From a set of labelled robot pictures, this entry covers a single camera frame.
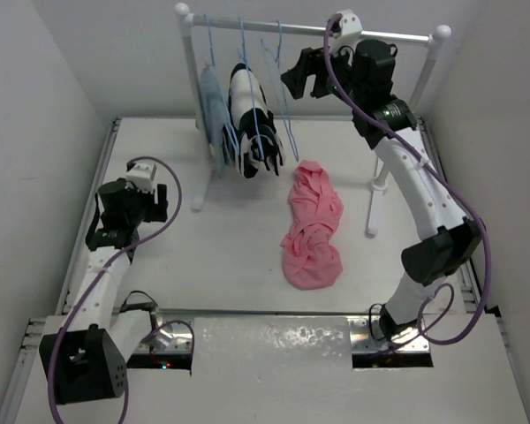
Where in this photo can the black and white hanging garment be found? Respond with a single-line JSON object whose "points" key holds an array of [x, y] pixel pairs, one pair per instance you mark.
{"points": [[248, 162]]}

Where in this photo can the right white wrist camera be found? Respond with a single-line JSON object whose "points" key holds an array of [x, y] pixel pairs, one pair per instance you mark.
{"points": [[347, 30]]}

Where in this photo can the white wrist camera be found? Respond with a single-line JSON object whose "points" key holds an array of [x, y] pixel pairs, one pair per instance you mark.
{"points": [[141, 177], [347, 30]]}

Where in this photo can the blue wire hanger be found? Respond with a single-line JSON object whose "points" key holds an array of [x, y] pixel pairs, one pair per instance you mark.
{"points": [[273, 61]]}

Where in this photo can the metal base plate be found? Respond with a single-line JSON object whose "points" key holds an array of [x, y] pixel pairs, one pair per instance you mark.
{"points": [[174, 335], [367, 338]]}

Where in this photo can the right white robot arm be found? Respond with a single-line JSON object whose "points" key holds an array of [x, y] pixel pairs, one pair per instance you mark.
{"points": [[447, 235]]}

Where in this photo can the blue hanger with striped garment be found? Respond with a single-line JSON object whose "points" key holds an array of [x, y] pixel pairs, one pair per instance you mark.
{"points": [[244, 53]]}

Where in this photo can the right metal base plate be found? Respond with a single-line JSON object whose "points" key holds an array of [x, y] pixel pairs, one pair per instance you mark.
{"points": [[367, 338]]}

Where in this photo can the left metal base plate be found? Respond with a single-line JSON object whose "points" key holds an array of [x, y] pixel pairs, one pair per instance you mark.
{"points": [[174, 335]]}

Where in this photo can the white clothes rack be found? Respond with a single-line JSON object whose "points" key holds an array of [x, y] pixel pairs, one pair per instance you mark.
{"points": [[433, 42]]}

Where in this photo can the light blue hanging garment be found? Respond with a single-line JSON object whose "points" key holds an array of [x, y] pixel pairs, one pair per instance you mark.
{"points": [[215, 118]]}

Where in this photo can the pink t shirt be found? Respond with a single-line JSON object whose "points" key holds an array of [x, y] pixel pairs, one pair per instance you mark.
{"points": [[309, 260]]}

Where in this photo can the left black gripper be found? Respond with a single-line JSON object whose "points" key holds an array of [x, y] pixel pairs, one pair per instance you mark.
{"points": [[155, 212]]}

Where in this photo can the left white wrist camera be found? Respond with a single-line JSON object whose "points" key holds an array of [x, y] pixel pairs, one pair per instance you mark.
{"points": [[141, 177]]}

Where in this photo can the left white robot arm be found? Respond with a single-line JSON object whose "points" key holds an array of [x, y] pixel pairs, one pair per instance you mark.
{"points": [[86, 359]]}

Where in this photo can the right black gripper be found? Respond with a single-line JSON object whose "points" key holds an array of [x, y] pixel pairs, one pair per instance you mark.
{"points": [[311, 61]]}

